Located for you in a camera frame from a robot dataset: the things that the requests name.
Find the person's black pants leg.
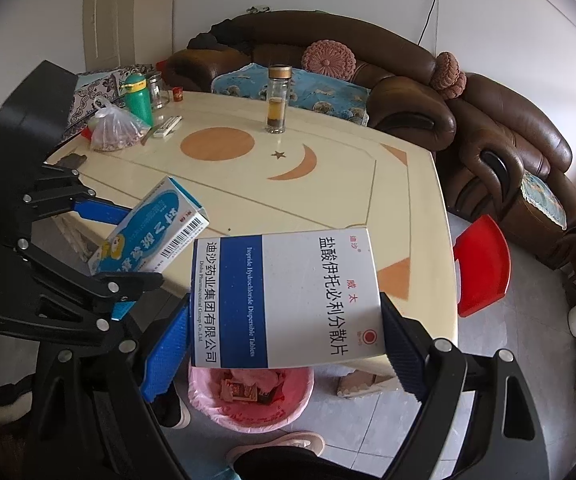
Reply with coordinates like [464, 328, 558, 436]
[232, 447, 383, 480]

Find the black wall cable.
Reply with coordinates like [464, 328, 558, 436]
[415, 0, 473, 47]

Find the black clothing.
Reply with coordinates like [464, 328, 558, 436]
[187, 17, 259, 56]

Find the green plastic bottle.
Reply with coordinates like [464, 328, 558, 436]
[120, 72, 155, 128]

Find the red plastic stool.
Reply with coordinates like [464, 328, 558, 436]
[454, 214, 512, 318]

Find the brown leather sofa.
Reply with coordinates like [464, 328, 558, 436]
[163, 9, 457, 153]

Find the white remote control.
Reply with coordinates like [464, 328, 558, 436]
[153, 116, 183, 139]

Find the flat black object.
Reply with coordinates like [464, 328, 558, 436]
[52, 152, 89, 168]

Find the patterned grey cloth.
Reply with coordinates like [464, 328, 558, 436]
[65, 63, 156, 131]

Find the pink round cushion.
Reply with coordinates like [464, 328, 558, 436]
[430, 51, 467, 102]
[302, 40, 351, 77]

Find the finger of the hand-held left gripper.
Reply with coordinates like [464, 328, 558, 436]
[0, 239, 165, 363]
[20, 164, 135, 227]

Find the blue armrest cloth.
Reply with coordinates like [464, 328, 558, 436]
[520, 169, 568, 231]

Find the blue patterned seat cushion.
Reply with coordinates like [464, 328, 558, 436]
[211, 62, 373, 127]

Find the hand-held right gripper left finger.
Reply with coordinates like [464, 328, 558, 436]
[33, 292, 192, 480]

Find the clear plastic bag of nuts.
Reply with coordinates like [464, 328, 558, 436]
[89, 96, 153, 153]

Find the person's shoe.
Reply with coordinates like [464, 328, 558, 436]
[225, 431, 327, 467]
[158, 385, 192, 430]

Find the brown leather armchair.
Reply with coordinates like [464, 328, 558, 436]
[438, 71, 576, 271]

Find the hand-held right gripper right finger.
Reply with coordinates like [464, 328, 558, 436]
[380, 292, 551, 480]

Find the pink trash bin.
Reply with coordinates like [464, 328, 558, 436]
[188, 366, 315, 433]

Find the tall glass bottle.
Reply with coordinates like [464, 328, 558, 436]
[265, 64, 291, 135]

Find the glass jar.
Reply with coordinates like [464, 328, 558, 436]
[146, 72, 169, 111]

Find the white and blue medicine box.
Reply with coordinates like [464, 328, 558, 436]
[189, 227, 387, 368]

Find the cream door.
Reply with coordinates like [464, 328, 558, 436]
[82, 0, 141, 73]

